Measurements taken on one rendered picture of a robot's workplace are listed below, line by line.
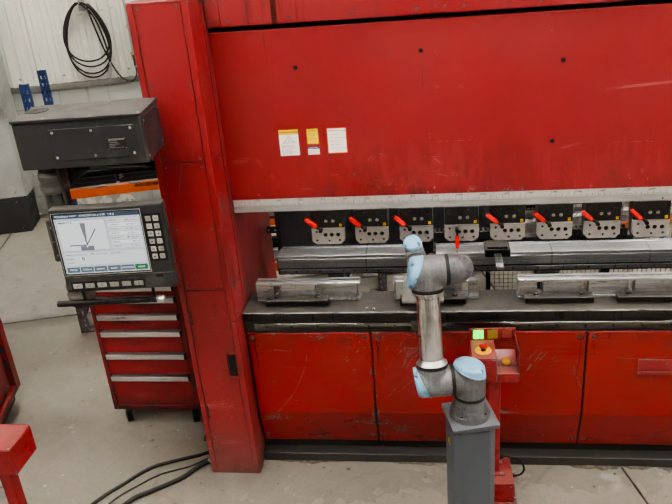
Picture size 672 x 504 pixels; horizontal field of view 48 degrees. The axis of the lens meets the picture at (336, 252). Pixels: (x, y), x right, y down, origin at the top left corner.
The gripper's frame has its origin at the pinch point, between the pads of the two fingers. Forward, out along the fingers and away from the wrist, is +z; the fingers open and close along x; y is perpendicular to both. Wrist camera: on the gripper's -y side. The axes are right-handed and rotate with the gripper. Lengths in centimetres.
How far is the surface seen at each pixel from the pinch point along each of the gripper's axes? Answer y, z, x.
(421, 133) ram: 47, -47, 0
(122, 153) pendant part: 1, -102, 99
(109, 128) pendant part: 6, -110, 102
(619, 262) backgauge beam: 32, 40, -85
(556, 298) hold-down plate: 2, 16, -58
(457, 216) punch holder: 24.6, -16.1, -14.3
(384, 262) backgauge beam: 18.2, 24.2, 25.8
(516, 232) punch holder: 22.5, -7.1, -39.5
